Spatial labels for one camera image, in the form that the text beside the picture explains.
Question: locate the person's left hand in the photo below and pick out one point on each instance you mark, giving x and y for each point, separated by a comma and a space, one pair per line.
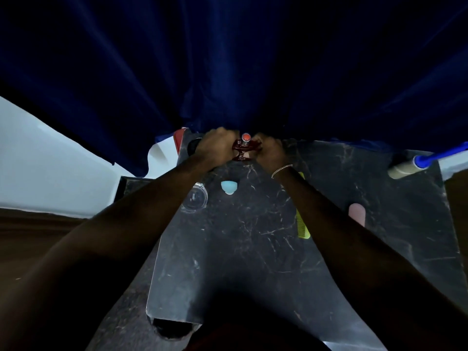
215, 148

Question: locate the person's right hand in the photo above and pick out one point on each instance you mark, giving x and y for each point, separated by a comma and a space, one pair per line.
272, 155

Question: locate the person's left fingers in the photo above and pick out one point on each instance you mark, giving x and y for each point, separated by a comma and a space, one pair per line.
228, 135

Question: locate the person's right fingers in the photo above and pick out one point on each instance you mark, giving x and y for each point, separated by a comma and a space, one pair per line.
260, 141

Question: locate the dark red hair claw clip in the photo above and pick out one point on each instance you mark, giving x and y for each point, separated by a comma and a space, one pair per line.
242, 151

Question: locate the person's right forearm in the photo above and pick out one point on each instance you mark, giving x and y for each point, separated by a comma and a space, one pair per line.
365, 270

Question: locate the person's left forearm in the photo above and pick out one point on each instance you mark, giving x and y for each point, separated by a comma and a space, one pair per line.
109, 252

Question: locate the red lipstick in silver tube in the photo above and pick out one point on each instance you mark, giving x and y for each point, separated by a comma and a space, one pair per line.
245, 138

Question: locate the light blue makeup sponge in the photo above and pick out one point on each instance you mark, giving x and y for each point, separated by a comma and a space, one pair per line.
229, 186

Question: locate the white and red bag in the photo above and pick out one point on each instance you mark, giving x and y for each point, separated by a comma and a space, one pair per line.
168, 157

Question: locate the clear glass jar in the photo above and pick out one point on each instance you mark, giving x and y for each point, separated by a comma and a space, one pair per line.
195, 198

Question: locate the dark blue curtain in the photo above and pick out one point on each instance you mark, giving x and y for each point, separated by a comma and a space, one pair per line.
234, 62

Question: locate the yellow comb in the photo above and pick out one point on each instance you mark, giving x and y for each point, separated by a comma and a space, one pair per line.
302, 224

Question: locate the pink oval case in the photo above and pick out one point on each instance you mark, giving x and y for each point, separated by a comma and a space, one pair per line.
357, 214

